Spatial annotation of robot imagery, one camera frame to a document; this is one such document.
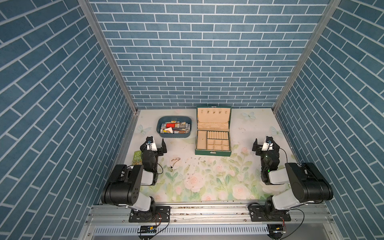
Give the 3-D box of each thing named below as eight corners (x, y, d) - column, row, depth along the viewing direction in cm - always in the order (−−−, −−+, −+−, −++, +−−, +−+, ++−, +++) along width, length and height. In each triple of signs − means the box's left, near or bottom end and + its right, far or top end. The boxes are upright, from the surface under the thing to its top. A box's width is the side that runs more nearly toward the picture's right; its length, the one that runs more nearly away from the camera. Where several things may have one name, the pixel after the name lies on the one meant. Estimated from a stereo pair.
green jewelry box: (195, 156, 96) (195, 141, 82) (196, 122, 115) (196, 105, 101) (232, 156, 96) (237, 141, 82) (226, 122, 115) (230, 105, 101)
